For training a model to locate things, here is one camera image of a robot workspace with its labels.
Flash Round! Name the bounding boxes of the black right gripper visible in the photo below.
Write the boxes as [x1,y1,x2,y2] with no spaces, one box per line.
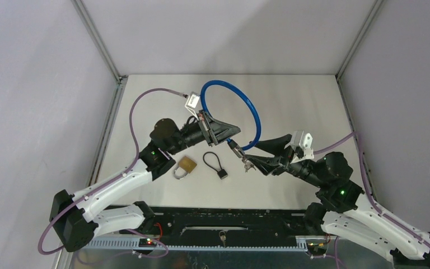
[242,133,324,188]

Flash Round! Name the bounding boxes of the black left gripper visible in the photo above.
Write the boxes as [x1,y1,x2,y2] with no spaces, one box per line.
[167,109,240,155]

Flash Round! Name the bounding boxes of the blue lock silver keys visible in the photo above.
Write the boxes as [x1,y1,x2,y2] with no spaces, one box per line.
[242,157,256,173]

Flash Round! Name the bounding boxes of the blue cable lock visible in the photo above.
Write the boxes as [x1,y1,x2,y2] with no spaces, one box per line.
[200,80,262,152]

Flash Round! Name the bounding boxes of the black cable lock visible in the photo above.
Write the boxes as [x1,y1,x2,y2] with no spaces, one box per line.
[202,151,228,180]

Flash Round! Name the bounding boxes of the brass padlock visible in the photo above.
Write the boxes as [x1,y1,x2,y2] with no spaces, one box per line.
[172,156,197,180]

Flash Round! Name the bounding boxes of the padlock key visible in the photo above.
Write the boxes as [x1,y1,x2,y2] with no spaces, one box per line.
[218,230,226,248]

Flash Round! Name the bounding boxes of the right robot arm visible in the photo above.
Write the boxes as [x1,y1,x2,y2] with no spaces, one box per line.
[242,132,430,268]

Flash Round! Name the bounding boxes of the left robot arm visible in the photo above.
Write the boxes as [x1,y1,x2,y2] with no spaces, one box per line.
[49,110,241,252]

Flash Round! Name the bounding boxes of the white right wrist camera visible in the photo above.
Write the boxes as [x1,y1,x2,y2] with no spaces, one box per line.
[289,131,314,163]

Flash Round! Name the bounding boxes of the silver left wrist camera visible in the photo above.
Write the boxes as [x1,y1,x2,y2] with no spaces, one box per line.
[184,92,200,116]

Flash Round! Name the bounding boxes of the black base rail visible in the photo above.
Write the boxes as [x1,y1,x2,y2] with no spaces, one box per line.
[120,206,334,249]

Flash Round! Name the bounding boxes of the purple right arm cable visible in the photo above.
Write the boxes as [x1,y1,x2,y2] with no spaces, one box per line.
[313,131,430,269]

